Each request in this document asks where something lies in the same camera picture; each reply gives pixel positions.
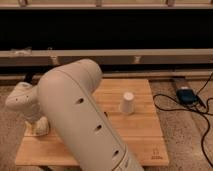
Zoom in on wooden rail shelf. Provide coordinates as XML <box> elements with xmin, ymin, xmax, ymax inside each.
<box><xmin>0</xmin><ymin>49</ymin><xmax>213</xmax><ymax>67</ymax></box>

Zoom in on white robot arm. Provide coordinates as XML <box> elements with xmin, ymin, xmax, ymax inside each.
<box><xmin>5</xmin><ymin>59</ymin><xmax>144</xmax><ymax>171</ymax></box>

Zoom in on wooden table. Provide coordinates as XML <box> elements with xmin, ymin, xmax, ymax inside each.
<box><xmin>15</xmin><ymin>79</ymin><xmax>169</xmax><ymax>166</ymax></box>

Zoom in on black cable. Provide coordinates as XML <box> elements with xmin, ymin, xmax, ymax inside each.
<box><xmin>152</xmin><ymin>71</ymin><xmax>213</xmax><ymax>168</ymax></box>

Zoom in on blue power adapter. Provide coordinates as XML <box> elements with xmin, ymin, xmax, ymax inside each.
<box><xmin>176</xmin><ymin>89</ymin><xmax>197</xmax><ymax>105</ymax></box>

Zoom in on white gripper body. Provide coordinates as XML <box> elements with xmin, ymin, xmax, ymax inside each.
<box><xmin>29</xmin><ymin>117</ymin><xmax>50</xmax><ymax>136</ymax></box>

